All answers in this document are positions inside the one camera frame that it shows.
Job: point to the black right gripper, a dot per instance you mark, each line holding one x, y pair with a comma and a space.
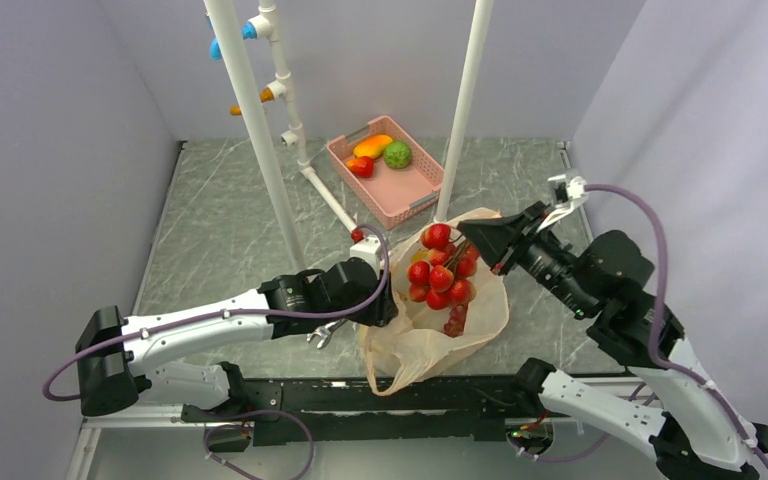
494, 236

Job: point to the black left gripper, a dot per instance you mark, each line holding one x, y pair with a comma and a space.
382, 311

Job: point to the translucent orange plastic bag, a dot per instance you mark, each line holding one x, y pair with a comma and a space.
413, 346

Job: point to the red fake strawberry bunch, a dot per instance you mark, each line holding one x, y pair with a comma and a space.
440, 272

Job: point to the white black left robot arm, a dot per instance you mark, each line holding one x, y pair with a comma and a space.
127, 359

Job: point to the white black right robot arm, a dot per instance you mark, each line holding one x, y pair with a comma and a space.
694, 433

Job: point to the red fake grape bunch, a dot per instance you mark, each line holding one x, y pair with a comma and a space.
455, 325

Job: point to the green fake custard apple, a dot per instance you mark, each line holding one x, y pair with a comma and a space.
397, 155

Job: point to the red fake fruit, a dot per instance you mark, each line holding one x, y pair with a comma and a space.
361, 167

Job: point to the yellow orange fake mango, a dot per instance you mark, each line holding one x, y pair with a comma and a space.
372, 146

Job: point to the silver open-end wrench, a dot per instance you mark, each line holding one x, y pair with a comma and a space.
321, 336

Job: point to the pink perforated plastic basket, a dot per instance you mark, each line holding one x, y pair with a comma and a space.
391, 195

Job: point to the orange brass faucet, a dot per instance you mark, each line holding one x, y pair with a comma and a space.
266, 95

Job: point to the blue plastic faucet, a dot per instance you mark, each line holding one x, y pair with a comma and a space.
248, 31

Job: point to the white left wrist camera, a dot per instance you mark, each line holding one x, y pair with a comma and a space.
367, 247

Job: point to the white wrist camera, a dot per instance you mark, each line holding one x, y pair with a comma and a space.
367, 247
568, 192

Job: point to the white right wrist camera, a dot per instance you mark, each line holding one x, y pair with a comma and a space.
568, 192

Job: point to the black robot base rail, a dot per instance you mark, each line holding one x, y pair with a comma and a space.
483, 408

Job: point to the white PVC pipe frame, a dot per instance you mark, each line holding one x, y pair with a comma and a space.
228, 33

